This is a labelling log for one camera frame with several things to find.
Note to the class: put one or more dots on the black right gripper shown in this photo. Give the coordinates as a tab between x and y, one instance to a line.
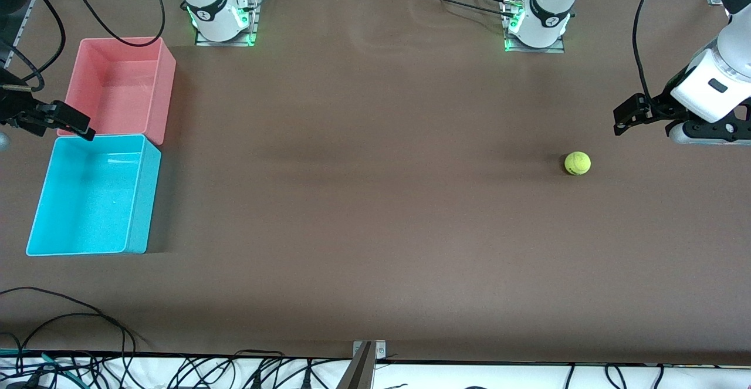
13	109

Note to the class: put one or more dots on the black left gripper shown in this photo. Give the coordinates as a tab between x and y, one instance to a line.
658	109

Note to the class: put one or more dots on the yellow-green tennis ball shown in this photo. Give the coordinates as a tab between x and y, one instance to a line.
578	163

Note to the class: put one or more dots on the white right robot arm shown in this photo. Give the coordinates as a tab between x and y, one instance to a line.
211	2

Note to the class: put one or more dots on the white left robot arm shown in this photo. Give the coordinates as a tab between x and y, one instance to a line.
548	2

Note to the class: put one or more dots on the pink plastic bin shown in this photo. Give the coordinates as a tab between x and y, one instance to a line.
117	84

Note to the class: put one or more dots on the blue plastic bin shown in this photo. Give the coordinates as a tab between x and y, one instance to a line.
88	201

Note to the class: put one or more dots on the brown table mat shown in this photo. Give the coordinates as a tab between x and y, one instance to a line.
375	201

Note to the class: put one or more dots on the grey metal bar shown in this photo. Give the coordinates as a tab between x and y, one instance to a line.
358	374

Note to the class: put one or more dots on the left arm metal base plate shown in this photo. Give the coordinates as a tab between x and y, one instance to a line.
510	46

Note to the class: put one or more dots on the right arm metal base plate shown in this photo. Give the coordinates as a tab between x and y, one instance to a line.
253	25

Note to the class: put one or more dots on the small metal table bracket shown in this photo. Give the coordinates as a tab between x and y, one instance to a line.
380	351

